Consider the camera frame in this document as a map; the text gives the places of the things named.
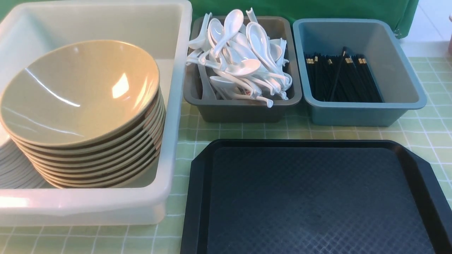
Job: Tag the pile of black chopsticks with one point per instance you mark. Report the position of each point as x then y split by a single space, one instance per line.
356 78

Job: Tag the stack of beige bowls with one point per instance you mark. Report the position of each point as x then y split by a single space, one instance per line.
109 163

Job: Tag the stack of white plates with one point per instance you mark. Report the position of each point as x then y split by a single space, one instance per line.
16 171

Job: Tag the large white plastic tub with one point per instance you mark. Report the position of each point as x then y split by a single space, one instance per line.
161 27

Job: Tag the beige noodle bowl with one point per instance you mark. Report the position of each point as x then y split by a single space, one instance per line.
80 93

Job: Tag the pile of white soup spoons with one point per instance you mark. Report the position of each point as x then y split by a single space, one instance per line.
250 66

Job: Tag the black plastic serving tray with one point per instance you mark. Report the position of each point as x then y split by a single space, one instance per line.
257 196

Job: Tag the white soup spoon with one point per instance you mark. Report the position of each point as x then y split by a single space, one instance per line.
232 24

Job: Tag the blue-grey plastic chopstick bin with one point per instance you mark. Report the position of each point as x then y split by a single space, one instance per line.
394 75

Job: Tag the black chopstick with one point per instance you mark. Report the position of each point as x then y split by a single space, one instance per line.
336 92

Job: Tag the grey plastic spoon bin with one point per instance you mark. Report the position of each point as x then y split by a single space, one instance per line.
249 111

